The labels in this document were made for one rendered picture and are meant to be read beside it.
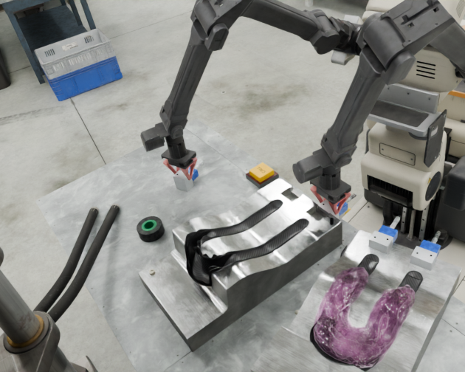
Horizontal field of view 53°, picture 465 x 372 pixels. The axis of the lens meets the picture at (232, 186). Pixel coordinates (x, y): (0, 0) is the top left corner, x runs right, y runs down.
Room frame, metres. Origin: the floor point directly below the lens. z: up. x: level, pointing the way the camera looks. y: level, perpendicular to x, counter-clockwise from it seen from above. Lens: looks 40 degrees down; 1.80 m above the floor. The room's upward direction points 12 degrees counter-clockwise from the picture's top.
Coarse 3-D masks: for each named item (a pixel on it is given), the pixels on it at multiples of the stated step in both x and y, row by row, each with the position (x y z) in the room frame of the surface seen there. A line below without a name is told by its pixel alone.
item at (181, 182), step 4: (200, 164) 1.30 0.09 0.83; (188, 168) 1.28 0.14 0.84; (196, 168) 1.28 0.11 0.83; (180, 172) 1.25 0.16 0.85; (188, 172) 1.25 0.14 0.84; (196, 172) 1.26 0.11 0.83; (176, 176) 1.23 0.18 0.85; (180, 176) 1.22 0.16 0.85; (184, 176) 1.22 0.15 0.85; (192, 176) 1.24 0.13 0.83; (196, 176) 1.25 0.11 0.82; (176, 180) 1.23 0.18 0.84; (180, 180) 1.21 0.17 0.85; (184, 180) 1.20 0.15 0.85; (188, 180) 1.22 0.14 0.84; (192, 180) 1.23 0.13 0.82; (176, 184) 1.23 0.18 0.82; (180, 184) 1.22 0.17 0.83; (184, 184) 1.21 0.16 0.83; (188, 184) 1.21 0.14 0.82; (192, 184) 1.22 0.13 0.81; (180, 188) 1.22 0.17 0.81; (184, 188) 1.21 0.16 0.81; (188, 188) 1.21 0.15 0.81
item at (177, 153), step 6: (168, 144) 1.22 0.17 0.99; (180, 144) 1.22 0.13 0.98; (168, 150) 1.23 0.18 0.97; (174, 150) 1.21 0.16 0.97; (180, 150) 1.21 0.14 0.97; (186, 150) 1.23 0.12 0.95; (162, 156) 1.24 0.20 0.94; (168, 156) 1.23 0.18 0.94; (174, 156) 1.21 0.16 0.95; (180, 156) 1.21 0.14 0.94; (186, 156) 1.21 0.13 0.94; (192, 156) 1.21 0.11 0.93; (180, 162) 1.19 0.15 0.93; (186, 162) 1.19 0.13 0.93
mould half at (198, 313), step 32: (256, 192) 1.03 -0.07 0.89; (192, 224) 0.90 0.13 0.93; (224, 224) 0.91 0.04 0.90; (256, 224) 0.90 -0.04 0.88; (288, 224) 0.87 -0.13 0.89; (320, 224) 0.85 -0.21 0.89; (288, 256) 0.77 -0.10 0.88; (320, 256) 0.81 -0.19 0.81; (160, 288) 0.77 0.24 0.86; (192, 288) 0.75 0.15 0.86; (224, 288) 0.68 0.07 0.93; (256, 288) 0.71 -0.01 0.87; (192, 320) 0.66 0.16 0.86; (224, 320) 0.66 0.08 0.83
